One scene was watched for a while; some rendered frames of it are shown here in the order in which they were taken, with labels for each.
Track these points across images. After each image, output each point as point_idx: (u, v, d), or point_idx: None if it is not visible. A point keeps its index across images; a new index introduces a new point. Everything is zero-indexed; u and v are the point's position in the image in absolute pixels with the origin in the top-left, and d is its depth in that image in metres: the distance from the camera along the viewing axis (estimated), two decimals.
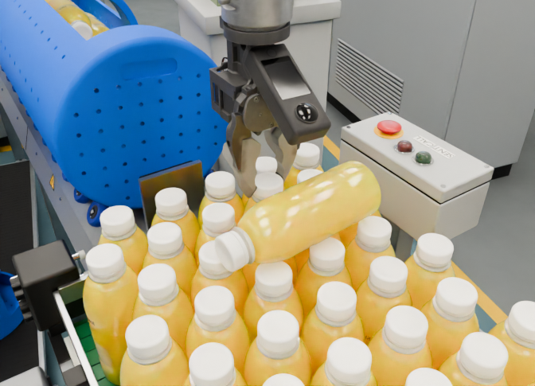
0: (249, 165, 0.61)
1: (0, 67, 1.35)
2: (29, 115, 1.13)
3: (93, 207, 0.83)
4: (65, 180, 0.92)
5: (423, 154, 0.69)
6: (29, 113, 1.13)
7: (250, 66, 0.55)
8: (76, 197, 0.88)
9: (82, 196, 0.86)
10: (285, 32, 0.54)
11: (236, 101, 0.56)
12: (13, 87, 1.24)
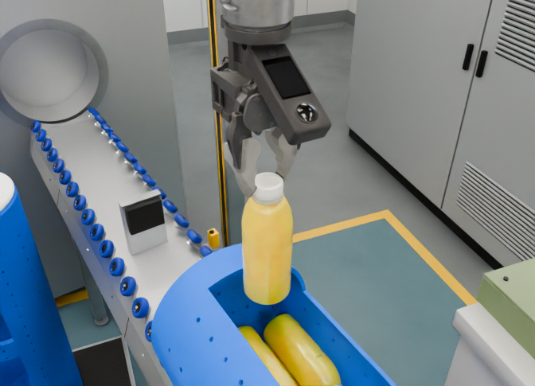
0: (249, 165, 0.61)
1: None
2: None
3: None
4: None
5: None
6: None
7: (251, 66, 0.55)
8: None
9: None
10: (286, 32, 0.54)
11: (237, 101, 0.56)
12: None
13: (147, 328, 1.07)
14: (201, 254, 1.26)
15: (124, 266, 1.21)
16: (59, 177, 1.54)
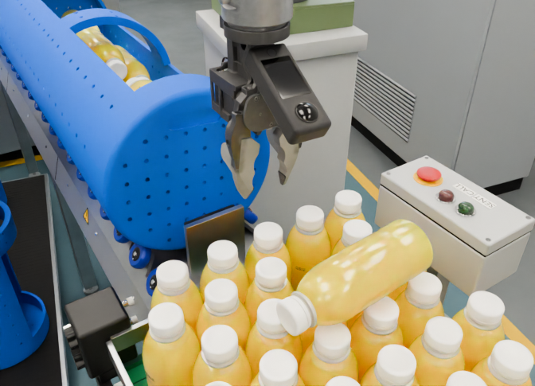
0: (247, 165, 0.61)
1: (28, 95, 1.37)
2: (61, 147, 1.15)
3: (135, 249, 0.84)
4: (104, 218, 0.94)
5: (466, 204, 0.71)
6: (60, 145, 1.14)
7: (250, 66, 0.55)
8: (117, 237, 0.89)
9: (123, 235, 0.88)
10: (285, 32, 0.54)
11: (236, 101, 0.56)
12: (43, 117, 1.25)
13: None
14: None
15: None
16: None
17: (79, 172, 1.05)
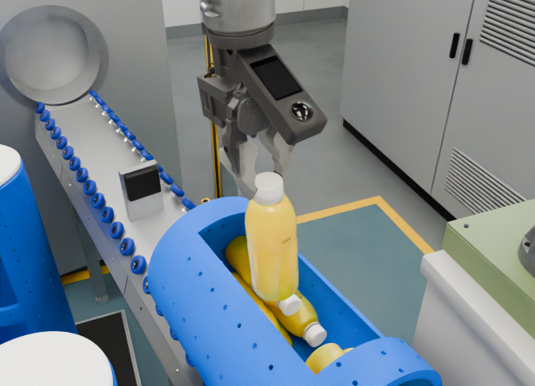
0: (248, 169, 0.61)
1: (185, 359, 1.01)
2: None
3: None
4: None
5: None
6: None
7: (239, 70, 0.55)
8: None
9: None
10: (271, 32, 0.53)
11: (229, 107, 0.56)
12: None
13: (145, 282, 1.16)
14: None
15: (123, 229, 1.31)
16: (62, 153, 1.63)
17: None
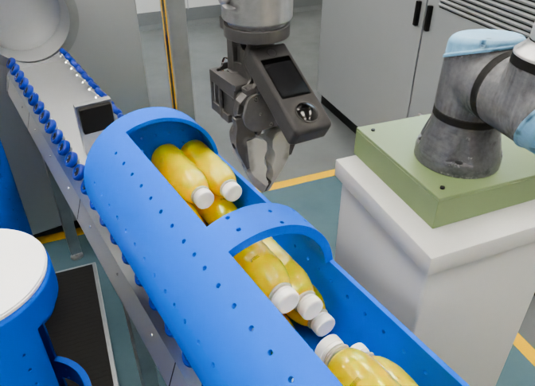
0: (258, 163, 0.62)
1: (122, 259, 1.10)
2: (190, 367, 0.88)
3: None
4: None
5: None
6: (189, 364, 0.88)
7: (250, 66, 0.55)
8: None
9: None
10: (285, 32, 0.54)
11: (236, 101, 0.56)
12: (153, 305, 0.99)
13: None
14: None
15: (77, 158, 1.40)
16: (28, 99, 1.72)
17: None
